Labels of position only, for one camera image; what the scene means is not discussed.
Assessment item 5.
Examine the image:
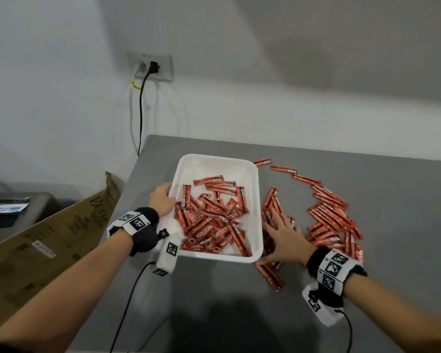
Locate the grey wall socket plate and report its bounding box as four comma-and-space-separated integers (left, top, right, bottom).
126, 51, 175, 83

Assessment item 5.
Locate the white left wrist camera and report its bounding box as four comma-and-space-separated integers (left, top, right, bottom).
153, 227, 181, 277

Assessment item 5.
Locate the person's left forearm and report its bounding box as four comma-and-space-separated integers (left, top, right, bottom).
0, 227, 135, 353

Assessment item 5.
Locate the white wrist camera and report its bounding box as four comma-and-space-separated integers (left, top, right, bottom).
302, 282, 345, 328
153, 227, 181, 277

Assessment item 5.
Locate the person's right forearm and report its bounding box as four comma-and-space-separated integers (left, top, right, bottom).
343, 274, 441, 353

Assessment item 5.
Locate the black camera cable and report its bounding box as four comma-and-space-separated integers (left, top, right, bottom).
334, 308, 353, 353
109, 260, 157, 353

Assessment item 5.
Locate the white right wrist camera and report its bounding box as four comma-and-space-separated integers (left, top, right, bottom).
302, 282, 345, 328

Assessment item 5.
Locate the brown cardboard box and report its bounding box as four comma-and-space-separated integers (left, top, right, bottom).
0, 171, 122, 339

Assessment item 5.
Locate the black left camera cable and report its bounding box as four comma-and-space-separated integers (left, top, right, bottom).
109, 260, 157, 353

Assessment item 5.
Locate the white plastic tray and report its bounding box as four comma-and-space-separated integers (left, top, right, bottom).
158, 153, 264, 264

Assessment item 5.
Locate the dark grey printer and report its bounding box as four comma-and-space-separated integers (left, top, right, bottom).
0, 192, 59, 247

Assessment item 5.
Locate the black left wristband with markers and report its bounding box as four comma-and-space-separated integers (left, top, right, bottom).
106, 206, 161, 258

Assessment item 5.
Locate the person's left hand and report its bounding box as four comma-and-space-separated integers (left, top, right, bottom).
148, 182, 177, 218

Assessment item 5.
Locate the black power cable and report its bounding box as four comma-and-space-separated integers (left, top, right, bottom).
137, 71, 153, 157

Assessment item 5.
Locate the person's right hand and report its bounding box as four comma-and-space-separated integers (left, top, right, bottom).
255, 208, 319, 266

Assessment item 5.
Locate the black right camera cable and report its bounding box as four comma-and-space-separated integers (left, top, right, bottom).
334, 308, 353, 353

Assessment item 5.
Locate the white and blue packet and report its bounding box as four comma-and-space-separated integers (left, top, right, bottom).
0, 203, 29, 215

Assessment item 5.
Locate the white power cable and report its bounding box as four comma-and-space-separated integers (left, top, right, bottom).
129, 62, 147, 155

